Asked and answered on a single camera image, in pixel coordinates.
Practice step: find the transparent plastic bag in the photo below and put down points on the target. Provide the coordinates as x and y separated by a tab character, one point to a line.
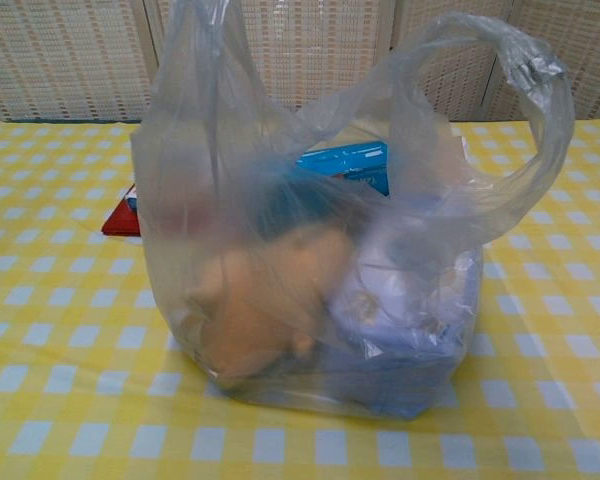
220	150

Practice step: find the orange plush toy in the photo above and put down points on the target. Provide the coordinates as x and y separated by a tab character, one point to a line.
260	295

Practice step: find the bright blue box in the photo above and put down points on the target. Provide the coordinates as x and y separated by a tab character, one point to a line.
350	167

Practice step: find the blue white soft package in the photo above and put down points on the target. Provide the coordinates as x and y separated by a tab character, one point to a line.
405	310

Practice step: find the red flat box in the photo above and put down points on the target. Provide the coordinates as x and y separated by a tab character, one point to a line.
122	222

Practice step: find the yellow white checkered tablecloth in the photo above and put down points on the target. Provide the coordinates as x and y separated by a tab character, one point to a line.
55	350

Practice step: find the beige woven folding screen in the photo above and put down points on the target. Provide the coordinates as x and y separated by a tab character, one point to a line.
70	60

